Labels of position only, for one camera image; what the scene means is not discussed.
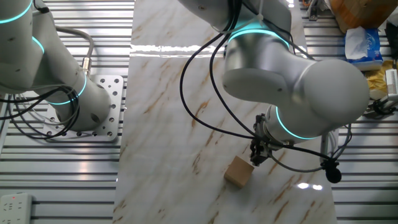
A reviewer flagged yellow plastic bag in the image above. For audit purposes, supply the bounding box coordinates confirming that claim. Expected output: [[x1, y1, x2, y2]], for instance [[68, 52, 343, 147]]
[[364, 59, 396, 100]]

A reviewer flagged long black gripper cable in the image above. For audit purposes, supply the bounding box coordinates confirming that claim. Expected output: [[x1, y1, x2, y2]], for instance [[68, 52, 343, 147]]
[[179, 0, 334, 162], [208, 0, 259, 140]]

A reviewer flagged blue tissue pack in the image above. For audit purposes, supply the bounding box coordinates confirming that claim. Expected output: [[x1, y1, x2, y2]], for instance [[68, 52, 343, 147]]
[[344, 26, 384, 72]]

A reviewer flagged white marble pattern mat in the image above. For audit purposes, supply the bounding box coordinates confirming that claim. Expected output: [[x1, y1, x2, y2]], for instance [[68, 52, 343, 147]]
[[111, 0, 338, 224]]

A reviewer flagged brown cardboard box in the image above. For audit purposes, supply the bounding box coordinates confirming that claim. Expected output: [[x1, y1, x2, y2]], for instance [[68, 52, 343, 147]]
[[329, 0, 398, 34]]

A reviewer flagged small metal bracket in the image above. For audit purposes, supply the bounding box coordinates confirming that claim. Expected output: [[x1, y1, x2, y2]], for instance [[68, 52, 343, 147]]
[[306, 0, 322, 22]]

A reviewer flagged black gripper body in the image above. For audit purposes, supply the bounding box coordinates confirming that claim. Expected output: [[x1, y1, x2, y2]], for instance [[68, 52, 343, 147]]
[[253, 113, 271, 149]]

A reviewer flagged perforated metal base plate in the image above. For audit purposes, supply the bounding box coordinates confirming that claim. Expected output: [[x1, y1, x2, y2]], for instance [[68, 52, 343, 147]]
[[43, 74, 124, 143]]

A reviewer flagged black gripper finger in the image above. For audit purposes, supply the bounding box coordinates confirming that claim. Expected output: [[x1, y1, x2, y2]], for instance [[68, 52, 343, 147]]
[[249, 141, 259, 166], [258, 144, 270, 165]]

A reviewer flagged black cable wrap bundle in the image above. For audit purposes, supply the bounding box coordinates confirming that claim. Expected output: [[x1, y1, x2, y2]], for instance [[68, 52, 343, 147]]
[[320, 158, 343, 184]]

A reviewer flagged small brown cardboard block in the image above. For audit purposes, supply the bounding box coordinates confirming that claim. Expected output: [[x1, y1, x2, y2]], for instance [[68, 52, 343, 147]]
[[223, 155, 255, 190]]

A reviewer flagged thick grey cable metal plug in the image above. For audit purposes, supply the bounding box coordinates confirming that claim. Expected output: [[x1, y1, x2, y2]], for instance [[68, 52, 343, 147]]
[[55, 26, 95, 77]]

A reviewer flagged grey base cable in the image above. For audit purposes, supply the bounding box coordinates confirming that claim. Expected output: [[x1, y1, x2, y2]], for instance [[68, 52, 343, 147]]
[[9, 93, 78, 127]]

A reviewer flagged black base cable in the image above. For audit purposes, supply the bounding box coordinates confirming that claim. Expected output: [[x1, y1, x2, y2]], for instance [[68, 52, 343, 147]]
[[0, 85, 81, 140]]

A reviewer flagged white power strip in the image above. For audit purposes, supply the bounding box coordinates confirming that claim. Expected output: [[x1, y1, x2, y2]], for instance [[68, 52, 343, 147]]
[[0, 192, 34, 224]]

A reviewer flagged black device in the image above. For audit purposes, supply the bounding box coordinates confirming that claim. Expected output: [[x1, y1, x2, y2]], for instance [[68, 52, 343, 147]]
[[384, 21, 398, 60]]

